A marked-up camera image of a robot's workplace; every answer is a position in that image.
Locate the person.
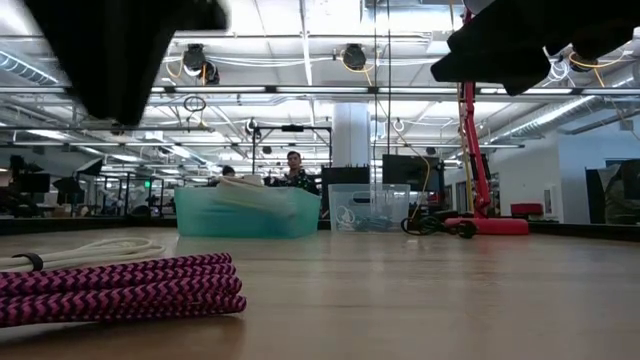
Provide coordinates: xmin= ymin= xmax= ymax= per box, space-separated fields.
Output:
xmin=269 ymin=149 xmax=321 ymax=196
xmin=208 ymin=164 xmax=237 ymax=189

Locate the black background rig frame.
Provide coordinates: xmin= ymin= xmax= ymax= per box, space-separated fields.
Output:
xmin=251 ymin=124 xmax=335 ymax=176

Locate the white building column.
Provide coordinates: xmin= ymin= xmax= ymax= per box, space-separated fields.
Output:
xmin=332 ymin=102 xmax=372 ymax=169

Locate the teal translucent plastic bin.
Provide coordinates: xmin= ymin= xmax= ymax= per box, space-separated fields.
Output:
xmin=173 ymin=185 xmax=323 ymax=239

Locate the red background box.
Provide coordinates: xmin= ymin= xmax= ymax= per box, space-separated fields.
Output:
xmin=509 ymin=202 xmax=545 ymax=217

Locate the black background monitor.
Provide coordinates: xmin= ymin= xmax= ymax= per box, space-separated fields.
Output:
xmin=382 ymin=154 xmax=442 ymax=194

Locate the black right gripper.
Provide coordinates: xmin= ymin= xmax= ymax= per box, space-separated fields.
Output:
xmin=430 ymin=0 xmax=640 ymax=96

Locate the small beige cable bundle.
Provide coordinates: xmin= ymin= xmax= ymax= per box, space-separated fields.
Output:
xmin=0 ymin=236 xmax=167 ymax=274

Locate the red desk lamp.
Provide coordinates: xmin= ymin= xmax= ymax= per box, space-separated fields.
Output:
xmin=443 ymin=7 xmax=531 ymax=237

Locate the beige braided HDMI cable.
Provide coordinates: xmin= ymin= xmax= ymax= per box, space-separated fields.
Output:
xmin=212 ymin=175 xmax=304 ymax=217

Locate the black ceiling cord reel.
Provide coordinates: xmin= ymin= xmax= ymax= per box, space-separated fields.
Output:
xmin=180 ymin=43 xmax=221 ymax=86
xmin=339 ymin=43 xmax=369 ymax=72

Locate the black lamp power cord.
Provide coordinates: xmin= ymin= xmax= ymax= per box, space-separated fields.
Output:
xmin=399 ymin=213 xmax=480 ymax=241

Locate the small white cable bundle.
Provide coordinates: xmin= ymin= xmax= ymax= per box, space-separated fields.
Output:
xmin=335 ymin=204 xmax=357 ymax=232

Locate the teal braided cable bundle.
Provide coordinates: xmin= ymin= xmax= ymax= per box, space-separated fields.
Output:
xmin=355 ymin=213 xmax=396 ymax=233

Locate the dark background workstation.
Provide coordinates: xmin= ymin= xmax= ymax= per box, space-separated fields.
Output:
xmin=0 ymin=154 xmax=54 ymax=219

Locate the magenta braided cable bundle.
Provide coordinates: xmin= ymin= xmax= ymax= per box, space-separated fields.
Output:
xmin=0 ymin=252 xmax=248 ymax=329

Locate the clear plastic bin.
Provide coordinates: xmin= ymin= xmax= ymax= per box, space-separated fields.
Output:
xmin=328 ymin=182 xmax=412 ymax=234

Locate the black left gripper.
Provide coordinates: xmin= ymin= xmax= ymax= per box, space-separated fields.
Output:
xmin=22 ymin=0 xmax=231 ymax=125

